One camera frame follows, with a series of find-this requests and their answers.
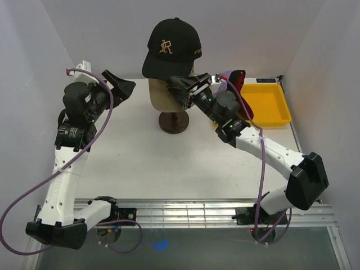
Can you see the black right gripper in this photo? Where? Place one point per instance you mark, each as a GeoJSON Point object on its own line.
{"type": "Point", "coordinates": [185, 84]}

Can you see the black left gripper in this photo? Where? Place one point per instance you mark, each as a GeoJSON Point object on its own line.
{"type": "Point", "coordinates": [122, 88]}

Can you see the beige baseball cap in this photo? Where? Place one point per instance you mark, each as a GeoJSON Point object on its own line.
{"type": "Point", "coordinates": [160, 97]}

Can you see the black baseball cap gold logo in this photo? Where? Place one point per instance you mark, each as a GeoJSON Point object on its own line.
{"type": "Point", "coordinates": [173, 47]}

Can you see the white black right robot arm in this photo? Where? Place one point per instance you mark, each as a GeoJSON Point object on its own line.
{"type": "Point", "coordinates": [305, 173]}

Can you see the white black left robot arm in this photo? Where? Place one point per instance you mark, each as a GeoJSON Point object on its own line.
{"type": "Point", "coordinates": [57, 224]}

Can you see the beige mannequin head on stand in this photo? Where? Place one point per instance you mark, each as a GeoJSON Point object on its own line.
{"type": "Point", "coordinates": [173, 122]}

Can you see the purple baseball cap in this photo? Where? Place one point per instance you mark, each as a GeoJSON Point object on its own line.
{"type": "Point", "coordinates": [223, 86]}

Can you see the red and black baseball cap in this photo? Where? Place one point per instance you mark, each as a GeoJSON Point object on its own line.
{"type": "Point", "coordinates": [237, 78]}

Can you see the yellow plastic bin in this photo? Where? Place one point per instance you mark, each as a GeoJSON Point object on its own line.
{"type": "Point", "coordinates": [268, 104]}

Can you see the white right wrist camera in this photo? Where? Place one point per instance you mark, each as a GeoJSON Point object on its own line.
{"type": "Point", "coordinates": [217, 78]}

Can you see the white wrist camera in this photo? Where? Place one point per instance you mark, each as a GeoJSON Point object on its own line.
{"type": "Point", "coordinates": [217, 78]}
{"type": "Point", "coordinates": [82, 77]}

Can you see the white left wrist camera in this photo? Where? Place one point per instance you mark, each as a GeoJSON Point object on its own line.
{"type": "Point", "coordinates": [82, 77]}

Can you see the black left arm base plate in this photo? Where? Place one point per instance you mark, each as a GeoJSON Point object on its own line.
{"type": "Point", "coordinates": [126, 214]}

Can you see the aluminium mounting rail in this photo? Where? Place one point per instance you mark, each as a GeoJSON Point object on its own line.
{"type": "Point", "coordinates": [167, 214]}

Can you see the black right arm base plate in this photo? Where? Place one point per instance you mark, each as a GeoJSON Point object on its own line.
{"type": "Point", "coordinates": [246, 216]}

